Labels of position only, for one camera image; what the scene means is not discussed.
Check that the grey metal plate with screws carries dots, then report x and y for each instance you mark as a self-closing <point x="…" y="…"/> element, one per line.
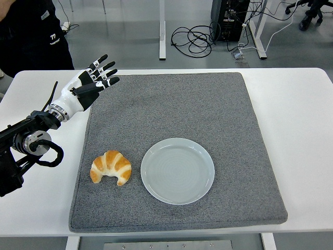
<point x="166" y="246"/>

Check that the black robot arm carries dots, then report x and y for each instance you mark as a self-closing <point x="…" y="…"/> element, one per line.
<point x="39" y="119"/>

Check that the grey fabric mat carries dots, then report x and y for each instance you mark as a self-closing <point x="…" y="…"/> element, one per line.
<point x="182" y="109"/>

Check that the white desk leg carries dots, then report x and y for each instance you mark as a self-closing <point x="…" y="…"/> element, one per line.
<point x="162" y="39"/>
<point x="261" y="52"/>

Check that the black office chair base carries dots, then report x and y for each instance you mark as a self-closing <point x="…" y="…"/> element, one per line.
<point x="309" y="15"/>

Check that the golden croissant bread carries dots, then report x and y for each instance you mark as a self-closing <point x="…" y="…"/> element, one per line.
<point x="114" y="161"/>

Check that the white table leg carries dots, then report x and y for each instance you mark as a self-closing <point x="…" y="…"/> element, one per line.
<point x="269" y="242"/>
<point x="72" y="243"/>

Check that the white power strip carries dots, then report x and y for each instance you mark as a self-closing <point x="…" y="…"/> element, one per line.
<point x="65" y="26"/>

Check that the black computer tower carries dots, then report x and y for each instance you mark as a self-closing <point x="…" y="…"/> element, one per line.
<point x="226" y="26"/>

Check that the pale grey round plate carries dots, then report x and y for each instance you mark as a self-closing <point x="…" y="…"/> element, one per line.
<point x="177" y="172"/>

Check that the grey floor socket box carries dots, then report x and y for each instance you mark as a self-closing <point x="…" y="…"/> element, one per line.
<point x="238" y="55"/>

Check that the person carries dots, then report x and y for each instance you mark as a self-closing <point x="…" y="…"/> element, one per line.
<point x="26" y="39"/>

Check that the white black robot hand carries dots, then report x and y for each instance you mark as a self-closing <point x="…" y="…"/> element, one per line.
<point x="69" y="100"/>

